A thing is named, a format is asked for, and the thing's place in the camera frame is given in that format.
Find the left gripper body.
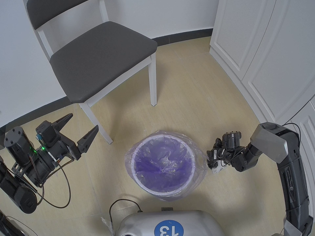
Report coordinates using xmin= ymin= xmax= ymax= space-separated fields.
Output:
xmin=36 ymin=129 xmax=82 ymax=173

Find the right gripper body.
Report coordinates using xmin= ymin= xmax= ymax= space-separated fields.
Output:
xmin=207 ymin=148 xmax=223 ymax=163

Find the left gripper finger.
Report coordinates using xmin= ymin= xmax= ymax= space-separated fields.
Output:
xmin=77 ymin=125 xmax=99 ymax=155
xmin=52 ymin=113 xmax=74 ymax=134

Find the purple plastic bag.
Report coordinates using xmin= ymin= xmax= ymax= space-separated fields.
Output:
xmin=125 ymin=130 xmax=208 ymax=201

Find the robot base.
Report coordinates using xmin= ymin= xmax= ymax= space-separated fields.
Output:
xmin=118 ymin=207 xmax=225 ymax=236

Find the white trash bin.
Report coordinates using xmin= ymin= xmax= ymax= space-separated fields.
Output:
xmin=130 ymin=134 xmax=197 ymax=196

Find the white chair with grey cushions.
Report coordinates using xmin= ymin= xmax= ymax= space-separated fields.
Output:
xmin=20 ymin=0 xmax=158 ymax=144

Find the white wardrobe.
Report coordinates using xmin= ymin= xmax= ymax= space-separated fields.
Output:
xmin=209 ymin=0 xmax=315 ymax=157

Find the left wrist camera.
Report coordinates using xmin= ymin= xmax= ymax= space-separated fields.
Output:
xmin=36 ymin=121 xmax=58 ymax=147

